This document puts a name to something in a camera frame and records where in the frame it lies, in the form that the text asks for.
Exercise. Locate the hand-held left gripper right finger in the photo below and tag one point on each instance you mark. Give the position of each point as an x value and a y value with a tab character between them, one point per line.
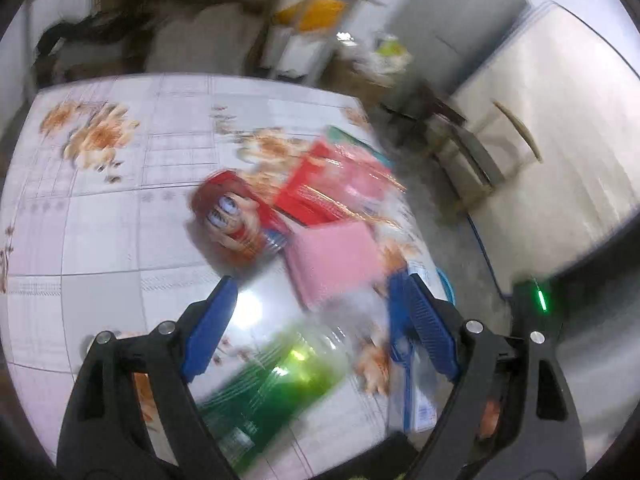
432	327

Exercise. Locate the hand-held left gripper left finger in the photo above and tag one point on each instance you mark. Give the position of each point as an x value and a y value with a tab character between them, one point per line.
210	330

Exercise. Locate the blue plastic waste basket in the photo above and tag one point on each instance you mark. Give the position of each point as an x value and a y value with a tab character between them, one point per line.
447	285

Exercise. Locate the blue white toothpaste box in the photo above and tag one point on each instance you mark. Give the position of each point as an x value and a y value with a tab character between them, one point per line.
402	385

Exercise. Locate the green plastic bottle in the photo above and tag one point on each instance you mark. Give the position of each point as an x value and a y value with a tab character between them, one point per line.
280	385

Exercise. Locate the red can cartoon print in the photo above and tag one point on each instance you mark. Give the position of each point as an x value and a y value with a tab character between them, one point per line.
235	220

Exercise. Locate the shiny red plastic packet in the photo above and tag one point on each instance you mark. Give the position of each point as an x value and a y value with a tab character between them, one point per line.
310	185

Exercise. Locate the table with floral tablecloth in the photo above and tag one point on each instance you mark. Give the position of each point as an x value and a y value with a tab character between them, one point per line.
125	240

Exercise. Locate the wooden chair dark seat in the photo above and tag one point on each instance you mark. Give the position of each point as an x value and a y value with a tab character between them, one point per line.
475	155

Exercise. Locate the white mattress blue border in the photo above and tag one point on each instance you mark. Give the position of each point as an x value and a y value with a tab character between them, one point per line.
575	135

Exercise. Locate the dark wooden stool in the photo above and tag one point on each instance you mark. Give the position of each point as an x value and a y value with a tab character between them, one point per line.
415	105

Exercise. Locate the green white bag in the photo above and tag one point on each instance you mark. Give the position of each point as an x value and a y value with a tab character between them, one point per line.
390	47

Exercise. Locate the white cabinet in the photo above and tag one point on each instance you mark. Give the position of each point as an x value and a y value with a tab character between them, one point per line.
300	55

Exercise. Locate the white pillow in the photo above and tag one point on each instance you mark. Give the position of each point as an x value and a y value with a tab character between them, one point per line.
205	40

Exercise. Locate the grey refrigerator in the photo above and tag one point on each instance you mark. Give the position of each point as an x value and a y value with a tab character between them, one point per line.
460	10

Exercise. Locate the black clothing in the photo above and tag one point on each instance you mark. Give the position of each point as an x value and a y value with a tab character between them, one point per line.
75	35

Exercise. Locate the yellow plastic bag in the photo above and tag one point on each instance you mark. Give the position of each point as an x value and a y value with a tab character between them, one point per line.
315	12

